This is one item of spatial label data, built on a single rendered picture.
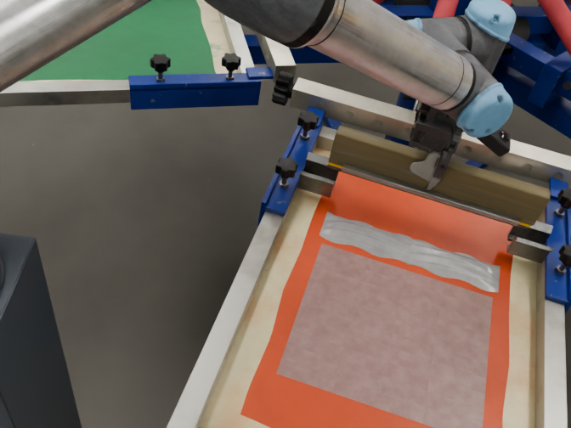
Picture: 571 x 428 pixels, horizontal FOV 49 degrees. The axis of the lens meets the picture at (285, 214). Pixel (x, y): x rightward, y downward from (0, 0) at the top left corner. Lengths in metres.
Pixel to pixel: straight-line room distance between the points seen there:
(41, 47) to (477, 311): 0.86
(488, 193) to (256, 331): 0.50
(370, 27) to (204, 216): 1.89
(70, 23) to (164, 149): 2.07
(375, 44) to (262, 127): 2.26
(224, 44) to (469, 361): 1.02
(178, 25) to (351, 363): 1.06
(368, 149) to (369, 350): 0.37
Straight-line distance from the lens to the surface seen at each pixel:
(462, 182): 1.20
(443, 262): 1.26
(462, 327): 1.19
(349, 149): 1.19
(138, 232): 2.47
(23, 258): 0.87
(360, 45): 0.71
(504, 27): 1.01
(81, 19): 0.75
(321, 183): 1.25
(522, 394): 1.16
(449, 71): 0.81
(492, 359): 1.17
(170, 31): 1.74
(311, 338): 1.09
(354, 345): 1.10
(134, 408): 2.07
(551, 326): 1.22
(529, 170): 1.48
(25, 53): 0.77
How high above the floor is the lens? 1.87
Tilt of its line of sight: 47 degrees down
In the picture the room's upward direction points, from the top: 11 degrees clockwise
